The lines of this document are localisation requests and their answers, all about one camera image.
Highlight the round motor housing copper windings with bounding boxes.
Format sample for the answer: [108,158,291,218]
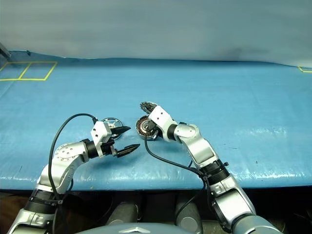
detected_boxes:
[135,116,154,137]

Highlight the silver spoked rotor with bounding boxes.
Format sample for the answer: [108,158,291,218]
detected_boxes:
[100,117,123,140]

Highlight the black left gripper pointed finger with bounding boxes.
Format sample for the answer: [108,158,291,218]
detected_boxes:
[114,144,141,158]
[111,125,133,137]

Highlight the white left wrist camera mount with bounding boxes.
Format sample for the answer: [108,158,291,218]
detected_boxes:
[90,120,111,150]

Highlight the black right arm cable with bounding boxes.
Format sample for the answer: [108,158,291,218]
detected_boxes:
[144,134,208,221]

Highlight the yellow tape double square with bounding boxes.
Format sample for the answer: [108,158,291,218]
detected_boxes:
[0,61,58,81]

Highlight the blue table cover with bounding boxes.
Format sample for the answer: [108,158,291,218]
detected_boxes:
[0,50,312,192]

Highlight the dark metal bracket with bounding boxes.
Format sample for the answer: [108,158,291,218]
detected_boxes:
[0,42,12,59]

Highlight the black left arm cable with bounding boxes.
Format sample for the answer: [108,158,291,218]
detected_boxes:
[48,113,99,234]

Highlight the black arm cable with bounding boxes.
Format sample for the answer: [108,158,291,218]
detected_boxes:
[144,134,208,221]
[48,113,99,234]

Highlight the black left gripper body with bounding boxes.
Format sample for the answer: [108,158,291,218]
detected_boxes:
[99,138,117,157]

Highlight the grey rounded robot leg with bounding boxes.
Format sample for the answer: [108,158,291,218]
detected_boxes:
[175,194,204,234]
[106,201,140,227]

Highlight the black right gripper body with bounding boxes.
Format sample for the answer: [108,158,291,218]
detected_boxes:
[142,120,159,138]

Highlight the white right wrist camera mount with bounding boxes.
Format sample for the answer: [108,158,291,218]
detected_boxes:
[148,105,176,141]

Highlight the grey robot torso with emblem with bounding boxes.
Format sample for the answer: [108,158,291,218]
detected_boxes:
[74,220,204,234]

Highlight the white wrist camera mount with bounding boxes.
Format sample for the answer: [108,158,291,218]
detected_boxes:
[148,105,176,141]
[90,120,111,150]

